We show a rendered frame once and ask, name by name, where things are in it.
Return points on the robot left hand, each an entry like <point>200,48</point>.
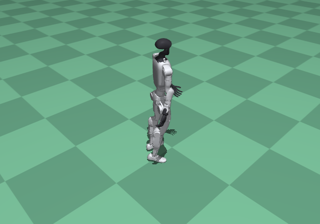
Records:
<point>176,90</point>

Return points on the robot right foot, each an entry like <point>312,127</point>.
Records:
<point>157,158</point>

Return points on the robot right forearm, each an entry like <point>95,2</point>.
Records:
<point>168,98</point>

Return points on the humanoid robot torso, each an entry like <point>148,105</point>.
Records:
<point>158,79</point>

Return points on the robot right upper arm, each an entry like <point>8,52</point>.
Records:
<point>167,73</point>

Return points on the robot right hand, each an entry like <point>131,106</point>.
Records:
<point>163,119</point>

